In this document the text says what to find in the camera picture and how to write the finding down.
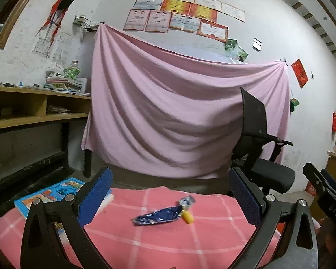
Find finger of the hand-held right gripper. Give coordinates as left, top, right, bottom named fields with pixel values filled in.
left=302, top=162, right=333, bottom=200
left=321, top=168, right=336, bottom=190

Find pink checked tablecloth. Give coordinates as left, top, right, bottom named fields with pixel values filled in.
left=0, top=186, right=286, bottom=269

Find papers in shelf cubby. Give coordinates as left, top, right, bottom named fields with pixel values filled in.
left=46, top=105, right=72, bottom=116

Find black office chair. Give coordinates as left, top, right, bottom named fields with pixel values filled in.
left=230, top=87, right=296, bottom=195

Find dark blue snack wrapper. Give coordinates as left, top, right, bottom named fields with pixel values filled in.
left=132, top=205, right=184, bottom=227

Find group of wall certificates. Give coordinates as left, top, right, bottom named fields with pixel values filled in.
left=122, top=0, right=246, bottom=42

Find wire wall rack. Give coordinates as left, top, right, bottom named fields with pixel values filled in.
left=73, top=14, right=101, bottom=31

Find red paper wall decoration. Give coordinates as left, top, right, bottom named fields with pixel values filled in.
left=291, top=58, right=309, bottom=89

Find stack of books and papers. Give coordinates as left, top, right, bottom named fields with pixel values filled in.
left=45, top=64, right=90, bottom=94

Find red black hanging kite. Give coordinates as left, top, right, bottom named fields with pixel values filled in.
left=35, top=0, right=76, bottom=38

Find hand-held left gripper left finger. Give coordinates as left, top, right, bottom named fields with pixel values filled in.
left=20, top=167, right=114, bottom=269

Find wooden window frame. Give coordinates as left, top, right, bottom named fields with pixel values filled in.
left=0, top=0, right=49, bottom=50

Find wooden shelf unit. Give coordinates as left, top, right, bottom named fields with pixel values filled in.
left=0, top=85, right=92, bottom=178

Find green patterned bottle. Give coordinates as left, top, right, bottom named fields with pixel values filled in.
left=64, top=60, right=81, bottom=79

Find red cardboard box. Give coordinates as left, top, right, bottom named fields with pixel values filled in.
left=305, top=181, right=317, bottom=197

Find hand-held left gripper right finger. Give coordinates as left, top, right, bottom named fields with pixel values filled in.
left=228, top=167, right=320, bottom=269

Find small silver wrapper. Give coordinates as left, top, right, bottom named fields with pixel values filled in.
left=176, top=196, right=196, bottom=210

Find colourful picture book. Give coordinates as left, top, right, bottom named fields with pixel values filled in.
left=14, top=177, right=115, bottom=255

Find white wall calendar sheet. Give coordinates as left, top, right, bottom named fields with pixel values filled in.
left=52, top=31, right=72, bottom=65
left=32, top=31, right=56, bottom=55

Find pink hanging cloth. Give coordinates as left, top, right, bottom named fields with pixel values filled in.
left=81, top=24, right=292, bottom=180

